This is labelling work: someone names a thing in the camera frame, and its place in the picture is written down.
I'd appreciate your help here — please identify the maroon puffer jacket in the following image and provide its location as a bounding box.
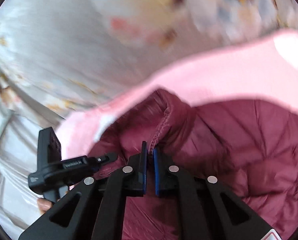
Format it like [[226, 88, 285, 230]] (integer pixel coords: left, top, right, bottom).
[[89, 89, 298, 239]]

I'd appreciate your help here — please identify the person's left hand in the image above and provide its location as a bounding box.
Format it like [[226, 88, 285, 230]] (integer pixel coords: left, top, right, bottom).
[[37, 198, 53, 215]]

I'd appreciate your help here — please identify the silver satin curtain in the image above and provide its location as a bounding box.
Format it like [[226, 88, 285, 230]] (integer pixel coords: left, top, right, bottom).
[[0, 73, 63, 239]]

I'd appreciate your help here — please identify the grey floral bed sheet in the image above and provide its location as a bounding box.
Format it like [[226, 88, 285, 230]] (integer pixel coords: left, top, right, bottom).
[[0, 0, 298, 116]]

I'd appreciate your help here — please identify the pink bow print blanket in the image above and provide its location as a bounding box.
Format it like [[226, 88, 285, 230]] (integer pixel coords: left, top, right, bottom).
[[56, 29, 298, 159]]

